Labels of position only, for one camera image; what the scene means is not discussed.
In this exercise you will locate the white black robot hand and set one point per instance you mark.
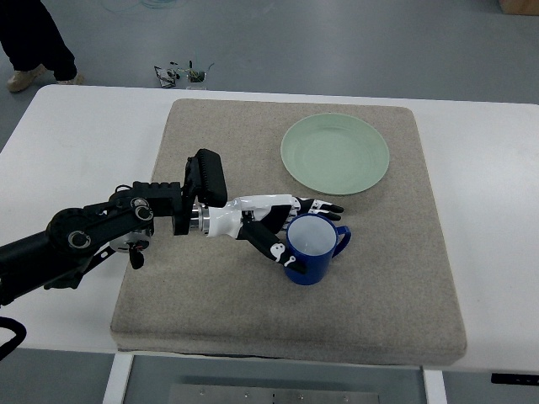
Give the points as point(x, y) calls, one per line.
point(259, 219)

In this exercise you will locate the blue mug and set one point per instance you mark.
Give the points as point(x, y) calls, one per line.
point(314, 241)

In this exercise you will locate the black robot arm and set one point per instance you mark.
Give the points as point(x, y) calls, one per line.
point(69, 247)

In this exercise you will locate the light green plate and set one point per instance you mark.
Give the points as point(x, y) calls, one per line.
point(335, 154)

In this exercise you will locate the grey felt mat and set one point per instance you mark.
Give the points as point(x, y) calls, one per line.
point(388, 298)

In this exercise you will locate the beige right shoe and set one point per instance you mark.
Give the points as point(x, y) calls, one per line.
point(77, 80)

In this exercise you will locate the beige shoe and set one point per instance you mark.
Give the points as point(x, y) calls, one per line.
point(77, 80)
point(20, 80)

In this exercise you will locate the beige left shoe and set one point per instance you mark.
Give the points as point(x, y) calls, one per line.
point(20, 80)

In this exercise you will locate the black table control panel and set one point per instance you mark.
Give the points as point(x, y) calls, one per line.
point(515, 379)

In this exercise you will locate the person's dark trouser legs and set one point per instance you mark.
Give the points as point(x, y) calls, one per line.
point(29, 38)

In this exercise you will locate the cardboard box corner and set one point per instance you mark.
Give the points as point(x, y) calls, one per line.
point(520, 7)

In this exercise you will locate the small electronics with wires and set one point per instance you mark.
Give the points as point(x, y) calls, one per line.
point(174, 75)

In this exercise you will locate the metal base plate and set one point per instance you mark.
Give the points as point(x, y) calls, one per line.
point(185, 393)

